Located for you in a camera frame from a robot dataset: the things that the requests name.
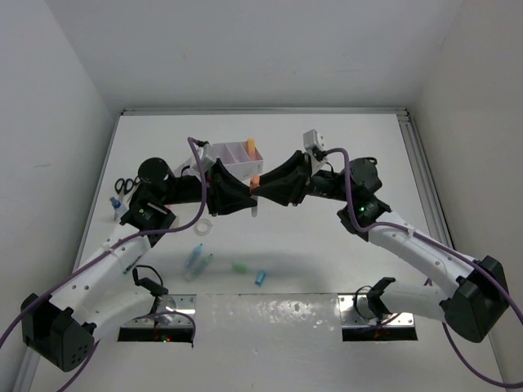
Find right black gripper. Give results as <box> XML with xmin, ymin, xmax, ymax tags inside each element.
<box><xmin>250</xmin><ymin>153</ymin><xmax>351</xmax><ymax>208</ymax></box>

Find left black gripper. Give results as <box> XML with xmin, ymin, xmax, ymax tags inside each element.
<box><xmin>157</xmin><ymin>157</ymin><xmax>255</xmax><ymax>214</ymax></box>

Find orange marker cap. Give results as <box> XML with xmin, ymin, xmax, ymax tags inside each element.
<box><xmin>250</xmin><ymin>176</ymin><xmax>260</xmax><ymax>190</ymax></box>

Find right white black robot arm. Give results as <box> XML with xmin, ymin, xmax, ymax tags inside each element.
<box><xmin>252</xmin><ymin>151</ymin><xmax>509</xmax><ymax>343</ymax></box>

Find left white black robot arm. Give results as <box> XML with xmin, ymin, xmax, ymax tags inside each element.
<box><xmin>20</xmin><ymin>156</ymin><xmax>263</xmax><ymax>372</ymax></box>

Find white organizer lying tilted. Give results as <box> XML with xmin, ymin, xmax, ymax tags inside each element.
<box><xmin>172</xmin><ymin>157</ymin><xmax>205</xmax><ymax>177</ymax></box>

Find white organizer upright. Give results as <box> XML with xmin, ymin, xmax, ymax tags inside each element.
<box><xmin>212</xmin><ymin>141</ymin><xmax>264</xmax><ymax>181</ymax></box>

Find clear tape roll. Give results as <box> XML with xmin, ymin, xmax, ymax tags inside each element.
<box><xmin>194</xmin><ymin>218</ymin><xmax>213</xmax><ymax>236</ymax></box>

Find blue tipped marker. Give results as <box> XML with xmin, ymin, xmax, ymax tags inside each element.
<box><xmin>184</xmin><ymin>243</ymin><xmax>203</xmax><ymax>273</ymax></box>

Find green marker cap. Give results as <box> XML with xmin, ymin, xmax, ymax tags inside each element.
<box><xmin>231</xmin><ymin>262</ymin><xmax>248</xmax><ymax>274</ymax></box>

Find green tipped marker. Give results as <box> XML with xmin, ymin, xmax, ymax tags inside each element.
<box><xmin>185</xmin><ymin>254</ymin><xmax>213</xmax><ymax>282</ymax></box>

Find blue marker cap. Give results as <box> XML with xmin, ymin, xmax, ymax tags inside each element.
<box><xmin>254</xmin><ymin>270</ymin><xmax>266</xmax><ymax>287</ymax></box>

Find clear glue bottle blue cap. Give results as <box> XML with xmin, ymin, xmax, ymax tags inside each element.
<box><xmin>110</xmin><ymin>197</ymin><xmax>127</xmax><ymax>221</ymax></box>

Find white front cover board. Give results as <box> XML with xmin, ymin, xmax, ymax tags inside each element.
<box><xmin>31</xmin><ymin>294</ymin><xmax>490</xmax><ymax>391</ymax></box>

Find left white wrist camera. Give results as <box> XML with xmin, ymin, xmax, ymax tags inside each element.
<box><xmin>198</xmin><ymin>143</ymin><xmax>217</xmax><ymax>172</ymax></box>

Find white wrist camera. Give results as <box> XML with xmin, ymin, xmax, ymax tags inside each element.
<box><xmin>198</xmin><ymin>143</ymin><xmax>217</xmax><ymax>172</ymax></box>
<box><xmin>302</xmin><ymin>129</ymin><xmax>325</xmax><ymax>153</ymax></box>

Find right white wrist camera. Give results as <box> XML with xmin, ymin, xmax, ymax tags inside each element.
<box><xmin>302</xmin><ymin>129</ymin><xmax>325</xmax><ymax>153</ymax></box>

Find aluminium frame rail back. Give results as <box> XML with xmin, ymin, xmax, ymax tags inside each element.
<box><xmin>121</xmin><ymin>107</ymin><xmax>409</xmax><ymax>117</ymax></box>

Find black handled scissors right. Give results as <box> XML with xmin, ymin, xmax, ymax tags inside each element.
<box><xmin>127</xmin><ymin>176</ymin><xmax>141</xmax><ymax>203</ymax></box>

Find black handled scissors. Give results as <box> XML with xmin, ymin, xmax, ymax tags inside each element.
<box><xmin>127</xmin><ymin>176</ymin><xmax>141</xmax><ymax>203</ymax></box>
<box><xmin>114</xmin><ymin>178</ymin><xmax>135</xmax><ymax>194</ymax></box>

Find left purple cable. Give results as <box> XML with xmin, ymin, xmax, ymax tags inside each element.
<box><xmin>0</xmin><ymin>136</ymin><xmax>211</xmax><ymax>392</ymax></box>

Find purple cable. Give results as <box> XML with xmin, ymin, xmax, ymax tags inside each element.
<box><xmin>322</xmin><ymin>146</ymin><xmax>523</xmax><ymax>388</ymax></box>
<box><xmin>0</xmin><ymin>136</ymin><xmax>211</xmax><ymax>392</ymax></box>

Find black handled scissors left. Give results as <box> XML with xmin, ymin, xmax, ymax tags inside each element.
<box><xmin>114</xmin><ymin>178</ymin><xmax>135</xmax><ymax>194</ymax></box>

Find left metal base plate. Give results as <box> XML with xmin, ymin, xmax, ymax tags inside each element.
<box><xmin>122</xmin><ymin>295</ymin><xmax>196</xmax><ymax>328</ymax></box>

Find metal base plate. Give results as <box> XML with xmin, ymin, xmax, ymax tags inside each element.
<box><xmin>337</xmin><ymin>293</ymin><xmax>415</xmax><ymax>329</ymax></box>
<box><xmin>122</xmin><ymin>295</ymin><xmax>196</xmax><ymax>328</ymax></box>

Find aluminium frame rail right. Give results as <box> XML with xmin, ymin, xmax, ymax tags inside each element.
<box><xmin>397</xmin><ymin>110</ymin><xmax>454</xmax><ymax>247</ymax></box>

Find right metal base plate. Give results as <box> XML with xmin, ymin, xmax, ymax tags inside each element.
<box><xmin>337</xmin><ymin>293</ymin><xmax>415</xmax><ymax>329</ymax></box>

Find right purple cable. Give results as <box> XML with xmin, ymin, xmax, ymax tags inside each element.
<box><xmin>322</xmin><ymin>146</ymin><xmax>523</xmax><ymax>388</ymax></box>

